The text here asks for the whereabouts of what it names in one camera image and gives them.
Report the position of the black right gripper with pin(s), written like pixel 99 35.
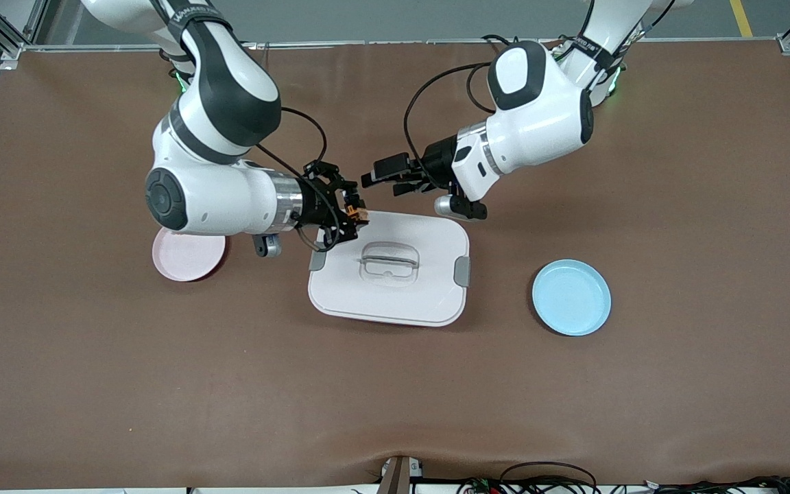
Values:
pixel 314 204

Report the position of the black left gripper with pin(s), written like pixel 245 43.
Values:
pixel 438 162

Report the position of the orange and black switch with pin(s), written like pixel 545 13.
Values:
pixel 359 214

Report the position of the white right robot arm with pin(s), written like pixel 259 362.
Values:
pixel 217 192

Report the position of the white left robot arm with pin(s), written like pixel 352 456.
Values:
pixel 539 130

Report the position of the white lidded storage box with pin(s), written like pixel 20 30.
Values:
pixel 388 295

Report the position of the pink round plate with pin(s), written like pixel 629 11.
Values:
pixel 186 261

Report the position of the light blue round plate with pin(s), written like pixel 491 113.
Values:
pixel 571 298

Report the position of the metal table edge rail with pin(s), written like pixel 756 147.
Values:
pixel 402 42

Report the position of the brown camera mount post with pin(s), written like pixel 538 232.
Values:
pixel 398 477

